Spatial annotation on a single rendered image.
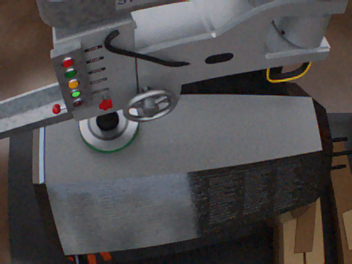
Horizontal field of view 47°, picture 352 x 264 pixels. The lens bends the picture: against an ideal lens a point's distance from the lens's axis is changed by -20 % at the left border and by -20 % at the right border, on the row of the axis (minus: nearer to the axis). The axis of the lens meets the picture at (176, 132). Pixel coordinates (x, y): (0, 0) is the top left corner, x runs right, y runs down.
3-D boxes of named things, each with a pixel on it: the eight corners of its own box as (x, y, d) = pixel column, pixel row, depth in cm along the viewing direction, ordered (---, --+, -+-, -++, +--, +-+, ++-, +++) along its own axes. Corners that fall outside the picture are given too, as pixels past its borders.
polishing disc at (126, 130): (84, 94, 170) (83, 93, 169) (141, 95, 170) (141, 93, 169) (76, 148, 161) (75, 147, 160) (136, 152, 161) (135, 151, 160)
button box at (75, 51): (92, 97, 128) (80, 39, 103) (93, 105, 127) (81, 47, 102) (66, 104, 127) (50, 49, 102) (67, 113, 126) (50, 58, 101)
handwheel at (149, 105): (169, 86, 142) (169, 59, 129) (178, 117, 138) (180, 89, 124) (118, 99, 140) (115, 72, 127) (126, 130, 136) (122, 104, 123)
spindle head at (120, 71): (174, 42, 153) (177, -42, 112) (194, 98, 144) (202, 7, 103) (68, 69, 148) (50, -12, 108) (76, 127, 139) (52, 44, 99)
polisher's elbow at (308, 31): (263, 9, 143) (270, -25, 125) (307, 6, 145) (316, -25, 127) (287, 52, 135) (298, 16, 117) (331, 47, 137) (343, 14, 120)
